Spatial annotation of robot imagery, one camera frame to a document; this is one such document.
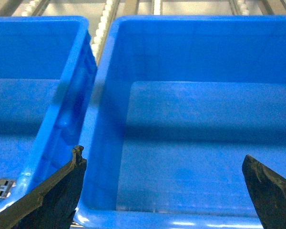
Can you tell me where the blue plastic box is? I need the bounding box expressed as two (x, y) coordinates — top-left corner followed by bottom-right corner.
(0, 15), (98, 218)
(75, 15), (286, 229)

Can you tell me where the metal roller rack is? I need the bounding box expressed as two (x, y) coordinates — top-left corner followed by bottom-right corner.
(0, 0), (286, 62)

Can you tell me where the blue plastic box middle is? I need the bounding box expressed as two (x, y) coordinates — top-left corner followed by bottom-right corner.
(75, 15), (286, 229)

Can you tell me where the blue plastic box left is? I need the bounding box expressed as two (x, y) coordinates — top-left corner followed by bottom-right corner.
(0, 15), (98, 218)

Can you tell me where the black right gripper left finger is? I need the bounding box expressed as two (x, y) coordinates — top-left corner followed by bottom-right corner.
(0, 146), (87, 229)

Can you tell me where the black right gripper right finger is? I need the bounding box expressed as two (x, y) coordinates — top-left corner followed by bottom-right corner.
(242, 155), (286, 229)

